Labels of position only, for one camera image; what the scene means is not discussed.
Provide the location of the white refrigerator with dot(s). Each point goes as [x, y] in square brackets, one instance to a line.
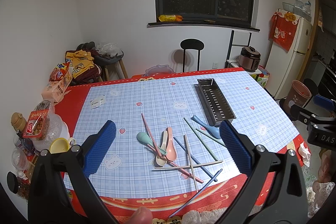
[284, 67]

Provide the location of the yellow cup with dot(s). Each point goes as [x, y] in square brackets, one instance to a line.
[61, 145]

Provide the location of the green chopstick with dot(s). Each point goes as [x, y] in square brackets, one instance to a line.
[201, 140]
[211, 137]

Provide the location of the pink spoon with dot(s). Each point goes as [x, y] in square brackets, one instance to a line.
[170, 149]

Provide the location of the white paper label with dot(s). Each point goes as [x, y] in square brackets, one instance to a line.
[97, 102]

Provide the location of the blue spoon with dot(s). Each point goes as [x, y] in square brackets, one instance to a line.
[211, 129]

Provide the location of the pink chopstick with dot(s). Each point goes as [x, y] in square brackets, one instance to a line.
[184, 171]
[151, 136]

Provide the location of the cream chopstick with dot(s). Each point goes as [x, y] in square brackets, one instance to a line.
[191, 162]
[175, 166]

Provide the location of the blue plaid table mat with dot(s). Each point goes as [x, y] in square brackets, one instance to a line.
[127, 170]

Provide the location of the red cloth on refrigerator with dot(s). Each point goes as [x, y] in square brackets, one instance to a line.
[283, 26]

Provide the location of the yellow snack packet on sill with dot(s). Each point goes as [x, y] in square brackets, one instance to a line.
[170, 18]

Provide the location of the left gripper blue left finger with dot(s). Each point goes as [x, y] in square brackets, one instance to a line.
[96, 146]

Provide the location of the black metal utensil tray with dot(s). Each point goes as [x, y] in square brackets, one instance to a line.
[217, 105]

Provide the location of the person's right hand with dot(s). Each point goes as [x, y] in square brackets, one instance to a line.
[327, 169]

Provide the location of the yellow snack bags pile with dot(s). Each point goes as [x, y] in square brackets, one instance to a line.
[85, 70]

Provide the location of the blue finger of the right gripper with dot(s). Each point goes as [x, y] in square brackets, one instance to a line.
[328, 104]

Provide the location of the person's left hand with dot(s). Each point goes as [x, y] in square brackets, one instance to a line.
[141, 216]

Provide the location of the red snack bag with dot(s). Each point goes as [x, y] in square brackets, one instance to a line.
[59, 71]

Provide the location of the green spoon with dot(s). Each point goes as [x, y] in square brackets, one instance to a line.
[146, 140]

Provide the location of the black round stool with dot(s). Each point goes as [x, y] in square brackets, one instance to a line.
[191, 44]

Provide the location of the rice cooker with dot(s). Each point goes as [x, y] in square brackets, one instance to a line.
[249, 58]

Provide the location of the clear plastic bowl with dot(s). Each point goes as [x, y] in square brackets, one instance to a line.
[53, 128]

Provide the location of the brown trash bin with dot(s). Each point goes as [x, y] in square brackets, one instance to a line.
[298, 95]

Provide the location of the cream spoon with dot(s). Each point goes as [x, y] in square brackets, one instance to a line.
[161, 161]

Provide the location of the black metal rack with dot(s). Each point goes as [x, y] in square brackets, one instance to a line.
[238, 40]

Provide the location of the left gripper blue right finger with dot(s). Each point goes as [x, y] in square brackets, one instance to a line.
[238, 151]

